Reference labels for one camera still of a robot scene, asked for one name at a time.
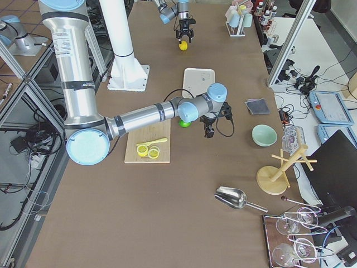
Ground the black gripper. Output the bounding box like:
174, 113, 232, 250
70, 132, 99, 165
200, 102, 232, 138
176, 18, 195, 44

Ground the yellow lemon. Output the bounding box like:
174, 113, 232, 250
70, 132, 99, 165
178, 41, 188, 51

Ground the green lime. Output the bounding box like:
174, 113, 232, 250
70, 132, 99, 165
179, 119, 191, 128

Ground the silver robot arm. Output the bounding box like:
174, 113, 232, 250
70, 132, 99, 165
38, 1, 229, 165
153, 1, 196, 44

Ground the beige rabbit tray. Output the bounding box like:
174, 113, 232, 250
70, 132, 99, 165
182, 68, 215, 98

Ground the grey cloth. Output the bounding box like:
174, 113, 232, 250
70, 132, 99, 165
245, 98, 270, 115

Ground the green bowl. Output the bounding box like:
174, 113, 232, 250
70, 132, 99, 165
252, 125, 277, 147

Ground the blue cup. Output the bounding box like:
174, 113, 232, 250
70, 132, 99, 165
229, 13, 240, 28

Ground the white cup rack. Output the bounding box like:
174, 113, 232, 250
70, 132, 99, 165
225, 3, 245, 37

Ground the green cup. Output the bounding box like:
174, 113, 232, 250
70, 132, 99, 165
243, 13, 253, 28

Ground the wooden cutting board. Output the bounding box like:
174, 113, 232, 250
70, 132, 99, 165
124, 119, 171, 164

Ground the white pillar base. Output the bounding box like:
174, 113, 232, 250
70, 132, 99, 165
100, 0, 149, 92

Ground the lemon slice back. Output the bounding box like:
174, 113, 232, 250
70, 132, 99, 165
149, 146, 160, 151

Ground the lemon slice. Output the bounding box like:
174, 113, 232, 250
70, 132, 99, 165
147, 150, 160, 159
136, 144, 149, 157
149, 146, 160, 151

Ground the wooden mug tree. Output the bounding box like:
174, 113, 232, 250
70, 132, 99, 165
256, 129, 318, 195

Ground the yellow plastic knife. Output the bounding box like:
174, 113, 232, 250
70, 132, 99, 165
136, 138, 168, 146

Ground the lemon slice front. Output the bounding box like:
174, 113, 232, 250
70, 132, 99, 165
147, 150, 160, 159

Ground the metal scoop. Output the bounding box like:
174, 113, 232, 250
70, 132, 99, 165
214, 186, 268, 213

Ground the lemon slice top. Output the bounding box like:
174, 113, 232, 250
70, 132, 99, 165
136, 144, 149, 157

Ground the blue teach pendant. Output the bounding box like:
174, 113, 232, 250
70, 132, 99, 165
317, 124, 356, 146
308, 91, 354, 126

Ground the wine glass rack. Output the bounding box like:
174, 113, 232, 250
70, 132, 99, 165
262, 206, 334, 267

